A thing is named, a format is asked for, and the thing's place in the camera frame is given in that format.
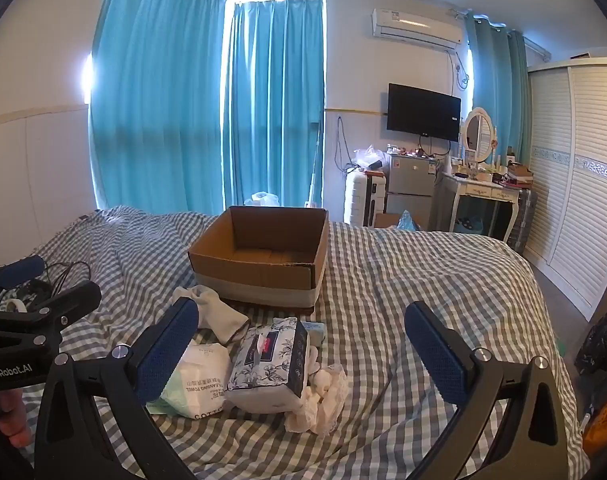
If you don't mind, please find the white air conditioner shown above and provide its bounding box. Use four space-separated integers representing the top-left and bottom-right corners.
371 7 464 51

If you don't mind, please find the silver suitcase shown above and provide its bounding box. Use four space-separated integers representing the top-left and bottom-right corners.
506 187 538 253

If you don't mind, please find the light blue packet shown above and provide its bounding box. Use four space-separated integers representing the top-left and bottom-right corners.
301 321 327 346

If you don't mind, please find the white suitcase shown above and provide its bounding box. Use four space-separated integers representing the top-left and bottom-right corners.
344 170 387 227

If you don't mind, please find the clear plastic bag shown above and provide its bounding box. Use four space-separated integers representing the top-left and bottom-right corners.
352 146 387 171

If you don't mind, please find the wide teal curtain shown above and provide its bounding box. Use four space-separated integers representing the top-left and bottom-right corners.
88 0 228 216

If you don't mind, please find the black wall television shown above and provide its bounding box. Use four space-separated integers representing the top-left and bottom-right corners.
387 83 461 143

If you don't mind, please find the narrow teal curtain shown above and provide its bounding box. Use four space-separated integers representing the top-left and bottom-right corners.
222 0 325 208

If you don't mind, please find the white green towel pack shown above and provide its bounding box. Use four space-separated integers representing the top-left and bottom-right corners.
146 340 233 420

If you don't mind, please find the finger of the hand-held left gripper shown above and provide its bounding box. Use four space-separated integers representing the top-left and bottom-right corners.
0 255 47 291
21 280 102 333

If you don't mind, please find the person's left hand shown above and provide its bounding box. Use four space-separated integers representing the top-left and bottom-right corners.
0 389 35 450

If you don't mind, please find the silver small fridge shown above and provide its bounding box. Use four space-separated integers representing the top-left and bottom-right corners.
386 152 437 226

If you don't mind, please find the black wall cable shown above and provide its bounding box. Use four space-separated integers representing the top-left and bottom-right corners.
333 116 354 173

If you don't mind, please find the teal curtain beside wardrobe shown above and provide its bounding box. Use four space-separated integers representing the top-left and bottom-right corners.
464 12 531 161

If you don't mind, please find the orange packet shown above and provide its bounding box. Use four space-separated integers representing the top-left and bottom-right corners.
581 400 607 456

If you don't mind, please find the white dressing table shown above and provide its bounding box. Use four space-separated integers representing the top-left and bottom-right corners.
436 170 527 243

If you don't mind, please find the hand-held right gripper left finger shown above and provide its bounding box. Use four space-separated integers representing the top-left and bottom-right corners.
34 296 200 480

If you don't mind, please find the white slatted wardrobe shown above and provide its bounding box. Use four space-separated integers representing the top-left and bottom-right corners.
526 57 607 322

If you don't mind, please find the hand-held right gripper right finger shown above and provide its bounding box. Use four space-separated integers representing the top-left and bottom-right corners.
403 301 569 480

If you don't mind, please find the white sock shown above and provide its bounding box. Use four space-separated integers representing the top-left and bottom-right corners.
172 285 251 346

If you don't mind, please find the dark patterned bag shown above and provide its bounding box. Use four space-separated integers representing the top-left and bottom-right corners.
573 305 607 376

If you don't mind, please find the checked bed sheet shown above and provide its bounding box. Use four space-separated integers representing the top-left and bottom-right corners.
0 205 584 480

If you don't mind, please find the cardboard box on floor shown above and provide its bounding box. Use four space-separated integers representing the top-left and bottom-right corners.
373 212 409 231

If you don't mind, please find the floral tissue pack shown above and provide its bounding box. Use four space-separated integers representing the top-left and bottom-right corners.
224 317 311 413

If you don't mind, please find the brown cardboard box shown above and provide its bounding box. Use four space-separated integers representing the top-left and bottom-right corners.
188 206 329 311

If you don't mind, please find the oval white mirror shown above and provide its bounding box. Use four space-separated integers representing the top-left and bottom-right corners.
461 107 497 163

